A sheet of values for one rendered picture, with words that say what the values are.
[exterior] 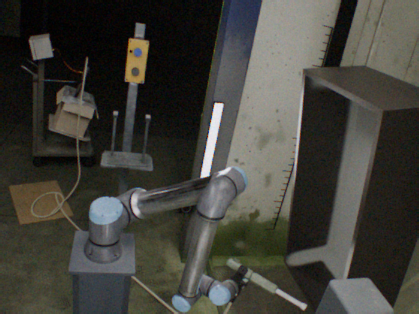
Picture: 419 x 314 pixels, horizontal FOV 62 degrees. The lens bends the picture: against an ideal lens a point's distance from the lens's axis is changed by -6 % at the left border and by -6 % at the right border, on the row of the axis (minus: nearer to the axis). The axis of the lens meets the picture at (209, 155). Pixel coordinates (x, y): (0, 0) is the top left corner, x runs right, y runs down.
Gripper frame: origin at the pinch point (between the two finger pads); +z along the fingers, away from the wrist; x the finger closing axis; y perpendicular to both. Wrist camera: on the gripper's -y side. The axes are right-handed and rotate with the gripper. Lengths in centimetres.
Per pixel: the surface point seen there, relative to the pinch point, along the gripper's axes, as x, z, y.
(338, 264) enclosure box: 42, 44, -23
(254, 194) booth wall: -30, 57, -36
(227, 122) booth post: -55, 19, -73
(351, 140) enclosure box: 18, 13, -92
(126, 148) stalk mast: -111, 8, -30
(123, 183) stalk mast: -109, 19, -4
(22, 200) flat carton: -202, 23, 58
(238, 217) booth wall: -34, 60, -15
